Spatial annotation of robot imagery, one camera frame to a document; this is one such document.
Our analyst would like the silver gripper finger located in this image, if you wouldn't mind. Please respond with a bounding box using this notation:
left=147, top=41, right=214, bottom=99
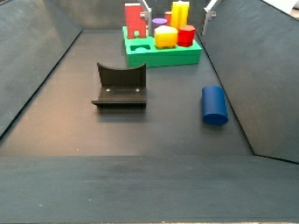
left=137, top=0, right=152, bottom=34
left=200, top=0, right=220, bottom=36

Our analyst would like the blue oval cylinder block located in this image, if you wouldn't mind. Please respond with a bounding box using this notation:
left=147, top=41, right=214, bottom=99
left=202, top=86, right=230, bottom=126

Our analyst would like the black curved fixture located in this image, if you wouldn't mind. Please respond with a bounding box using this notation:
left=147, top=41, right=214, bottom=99
left=91, top=63, right=147, bottom=107

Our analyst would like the purple cylinder block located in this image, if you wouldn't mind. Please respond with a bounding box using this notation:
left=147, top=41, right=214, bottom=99
left=152, top=17, right=167, bottom=30

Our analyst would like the red arch block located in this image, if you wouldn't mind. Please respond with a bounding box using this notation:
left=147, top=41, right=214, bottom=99
left=125, top=3, right=147, bottom=39

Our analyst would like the red rounded rectangle block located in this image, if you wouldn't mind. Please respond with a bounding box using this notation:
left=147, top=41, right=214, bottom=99
left=164, top=11, right=172, bottom=26

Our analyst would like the yellow star block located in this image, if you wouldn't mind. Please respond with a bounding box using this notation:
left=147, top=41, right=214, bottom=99
left=171, top=0, right=190, bottom=29

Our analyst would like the yellow pentagon block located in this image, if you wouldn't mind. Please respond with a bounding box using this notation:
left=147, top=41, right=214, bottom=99
left=153, top=25, right=178, bottom=48

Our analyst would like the red hexagon block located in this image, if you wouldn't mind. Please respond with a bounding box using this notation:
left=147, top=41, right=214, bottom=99
left=178, top=24, right=195, bottom=47

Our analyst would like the green shape sorter base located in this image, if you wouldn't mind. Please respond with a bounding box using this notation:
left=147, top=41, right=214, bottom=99
left=123, top=27, right=202, bottom=67

